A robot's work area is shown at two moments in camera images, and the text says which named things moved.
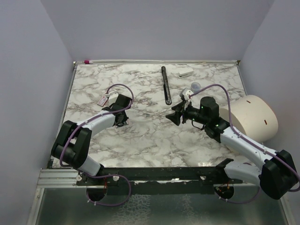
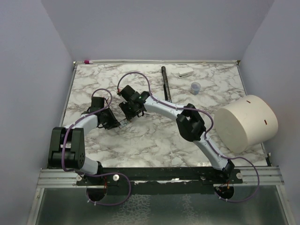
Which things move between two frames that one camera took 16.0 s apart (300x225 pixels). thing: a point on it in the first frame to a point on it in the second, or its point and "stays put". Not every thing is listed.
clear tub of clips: x=195 y=86 stays put
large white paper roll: x=252 y=116 stays put
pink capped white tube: x=87 y=62 stays put
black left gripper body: x=125 y=117 to x=106 y=118
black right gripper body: x=194 y=114 to x=129 y=111
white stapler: x=185 y=73 stays put
